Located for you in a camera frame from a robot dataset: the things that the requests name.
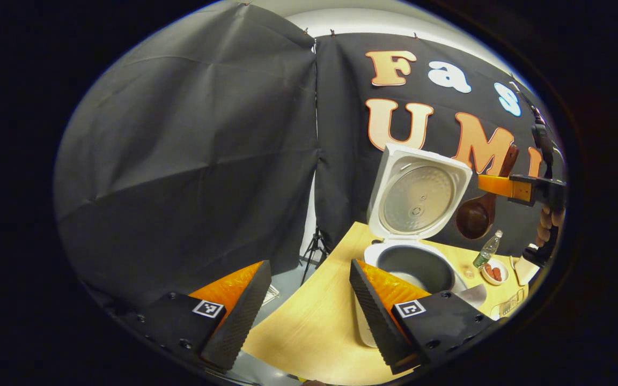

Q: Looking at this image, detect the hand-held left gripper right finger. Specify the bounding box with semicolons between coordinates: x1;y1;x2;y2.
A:
349;259;497;375

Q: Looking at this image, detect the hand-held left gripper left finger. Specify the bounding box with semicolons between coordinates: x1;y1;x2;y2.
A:
121;261;272;373

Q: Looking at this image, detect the brown wooden spoon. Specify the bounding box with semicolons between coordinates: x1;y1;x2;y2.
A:
455;144;520;240

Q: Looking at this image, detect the white rice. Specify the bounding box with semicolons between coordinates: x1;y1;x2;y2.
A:
394;272;429;291

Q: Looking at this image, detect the white rice cooker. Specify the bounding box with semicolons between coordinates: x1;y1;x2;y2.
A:
363;144;488;310

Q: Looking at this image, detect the wire chopstick holder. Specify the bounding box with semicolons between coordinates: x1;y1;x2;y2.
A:
491;289;527;318

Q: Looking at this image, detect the clear plastic water bottle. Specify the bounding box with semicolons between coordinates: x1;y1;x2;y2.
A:
473;231;503;269

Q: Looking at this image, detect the white toaster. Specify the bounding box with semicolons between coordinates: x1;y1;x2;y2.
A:
514;244;540;286

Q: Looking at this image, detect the black tripod stand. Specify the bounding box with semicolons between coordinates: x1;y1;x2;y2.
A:
301;228;332;285

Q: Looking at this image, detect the white round plate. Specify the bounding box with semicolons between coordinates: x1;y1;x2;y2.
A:
480;258;509;285

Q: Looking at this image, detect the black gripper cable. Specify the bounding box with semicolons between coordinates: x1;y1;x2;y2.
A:
509;79;556;161

